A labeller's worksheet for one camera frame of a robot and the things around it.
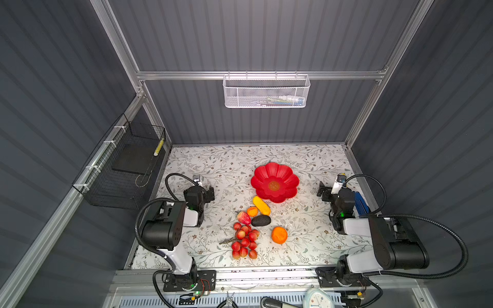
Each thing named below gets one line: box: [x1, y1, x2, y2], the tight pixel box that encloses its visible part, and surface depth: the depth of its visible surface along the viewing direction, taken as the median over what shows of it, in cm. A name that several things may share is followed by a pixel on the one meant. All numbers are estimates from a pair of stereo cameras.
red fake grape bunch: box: [231, 222, 260, 260], surface depth 80 cm
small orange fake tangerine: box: [246, 205, 259, 218], surface depth 90 cm
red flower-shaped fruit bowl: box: [250, 162, 300, 204], surface depth 104 cm
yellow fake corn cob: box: [252, 195, 271, 217], surface depth 93 cm
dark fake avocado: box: [251, 214, 272, 227], surface depth 88 cm
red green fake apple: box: [236, 211, 251, 226], surface depth 88 cm
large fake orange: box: [270, 226, 289, 245], surface depth 82 cm
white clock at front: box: [302, 287, 336, 308], surface depth 69 cm
